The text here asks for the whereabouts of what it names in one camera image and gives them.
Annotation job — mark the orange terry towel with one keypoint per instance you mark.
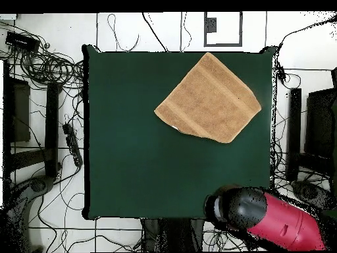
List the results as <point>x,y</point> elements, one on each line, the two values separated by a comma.
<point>210,102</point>

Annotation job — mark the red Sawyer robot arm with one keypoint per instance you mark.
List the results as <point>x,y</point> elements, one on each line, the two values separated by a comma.
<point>284,224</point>

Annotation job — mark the dark green table cloth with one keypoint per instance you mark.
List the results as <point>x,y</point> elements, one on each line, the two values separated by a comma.
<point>118,131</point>

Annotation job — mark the black power strip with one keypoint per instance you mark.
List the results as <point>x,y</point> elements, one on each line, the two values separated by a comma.
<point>72,145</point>

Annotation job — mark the grey black stand base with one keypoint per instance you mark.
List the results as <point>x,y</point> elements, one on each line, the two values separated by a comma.
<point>310,192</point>
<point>38,185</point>

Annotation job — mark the black electronics box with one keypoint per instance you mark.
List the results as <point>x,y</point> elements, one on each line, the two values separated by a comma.
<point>22,41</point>

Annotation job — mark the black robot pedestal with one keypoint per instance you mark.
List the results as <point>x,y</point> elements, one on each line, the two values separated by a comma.
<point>173,234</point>

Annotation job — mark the grey rectangular floor frame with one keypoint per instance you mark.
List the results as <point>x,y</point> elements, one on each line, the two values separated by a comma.
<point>206,29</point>

